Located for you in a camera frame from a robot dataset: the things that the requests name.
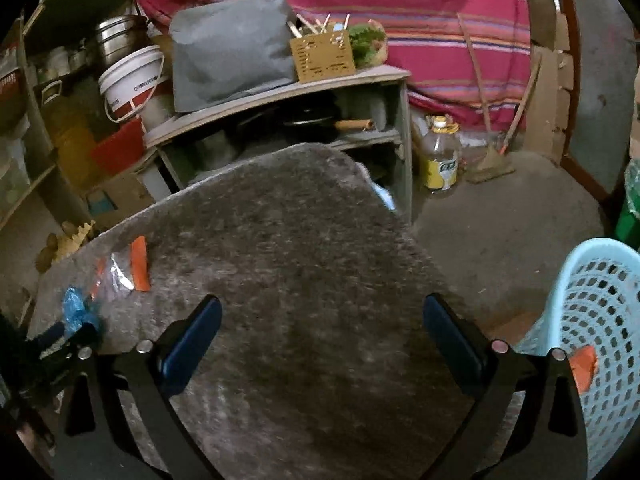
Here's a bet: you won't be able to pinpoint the grey shelf unit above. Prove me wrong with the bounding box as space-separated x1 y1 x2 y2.
142 64 415 226

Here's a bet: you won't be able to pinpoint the pale yellow toothed object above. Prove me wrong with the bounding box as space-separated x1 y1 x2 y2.
54 220 97 262

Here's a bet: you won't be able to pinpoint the row of glass jars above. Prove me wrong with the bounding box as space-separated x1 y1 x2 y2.
35 45 96 86

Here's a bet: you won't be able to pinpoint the steel pot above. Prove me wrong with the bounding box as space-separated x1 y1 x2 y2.
92 15 151 68

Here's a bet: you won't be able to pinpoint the grey fuzzy mat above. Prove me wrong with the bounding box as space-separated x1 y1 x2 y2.
27 142 521 480

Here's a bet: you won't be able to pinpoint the red plastic basin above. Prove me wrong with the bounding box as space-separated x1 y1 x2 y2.
90 119 146 173

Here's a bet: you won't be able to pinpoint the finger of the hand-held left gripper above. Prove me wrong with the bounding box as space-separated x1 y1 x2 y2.
29 321 101 362

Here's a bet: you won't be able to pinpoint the black pan with wooden handle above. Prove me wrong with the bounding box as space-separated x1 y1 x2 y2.
282 107 376 136

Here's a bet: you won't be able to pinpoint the bag of green vegetables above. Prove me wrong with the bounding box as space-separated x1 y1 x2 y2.
347 20 390 68

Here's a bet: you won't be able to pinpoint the white plastic bucket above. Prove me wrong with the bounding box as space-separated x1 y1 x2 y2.
97 45 166 123

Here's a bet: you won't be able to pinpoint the cardboard box with blue print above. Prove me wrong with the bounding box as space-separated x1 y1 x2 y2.
82 172 161 221

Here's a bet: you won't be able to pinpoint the clear wrapper with orange ends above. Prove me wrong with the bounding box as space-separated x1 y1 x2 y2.
92 235 152 297

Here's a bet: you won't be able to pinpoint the bundle of wooden chopsticks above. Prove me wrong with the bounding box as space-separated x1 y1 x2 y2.
287 12 351 39

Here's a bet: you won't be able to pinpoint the red striped cloth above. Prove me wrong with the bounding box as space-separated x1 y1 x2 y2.
120 0 533 131

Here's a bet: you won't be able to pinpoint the brown wooden door frame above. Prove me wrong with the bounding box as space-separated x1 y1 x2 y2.
550 0 618 206

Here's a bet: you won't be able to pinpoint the blue wrapper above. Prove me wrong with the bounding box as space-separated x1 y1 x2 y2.
61 286 103 336

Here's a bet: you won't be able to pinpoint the green plastic bag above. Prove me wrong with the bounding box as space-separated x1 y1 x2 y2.
614 159 640 251

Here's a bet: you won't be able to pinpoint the light blue plastic basket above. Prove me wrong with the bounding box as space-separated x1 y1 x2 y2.
515 237 640 480

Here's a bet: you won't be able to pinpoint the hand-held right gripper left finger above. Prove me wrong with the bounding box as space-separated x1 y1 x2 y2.
52 294 223 480

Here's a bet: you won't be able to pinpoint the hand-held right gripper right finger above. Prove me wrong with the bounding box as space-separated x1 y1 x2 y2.
423 293 588 480

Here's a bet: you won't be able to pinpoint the red carton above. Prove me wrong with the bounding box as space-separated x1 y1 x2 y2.
570 345 599 393

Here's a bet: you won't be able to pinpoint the oil bottle with yellow label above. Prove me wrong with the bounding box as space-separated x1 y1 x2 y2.
419 115 462 192

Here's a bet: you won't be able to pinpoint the yellow oil jug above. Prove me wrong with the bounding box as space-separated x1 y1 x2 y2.
47 105 101 181

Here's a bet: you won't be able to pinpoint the cardboard sheets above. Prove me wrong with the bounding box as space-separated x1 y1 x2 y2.
522 15 576 161

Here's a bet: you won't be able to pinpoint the wooden shelf rack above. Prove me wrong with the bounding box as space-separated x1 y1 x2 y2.
0 0 141 231

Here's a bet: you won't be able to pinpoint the brown potato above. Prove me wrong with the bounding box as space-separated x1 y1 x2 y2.
36 245 59 272

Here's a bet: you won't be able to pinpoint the straw broom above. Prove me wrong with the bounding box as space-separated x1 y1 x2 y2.
456 12 516 184

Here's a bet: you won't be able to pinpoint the wooden chopstick holder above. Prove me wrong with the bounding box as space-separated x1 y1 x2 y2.
289 29 357 84

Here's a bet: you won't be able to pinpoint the grey cloth bag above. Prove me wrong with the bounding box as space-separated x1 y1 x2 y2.
169 0 301 113

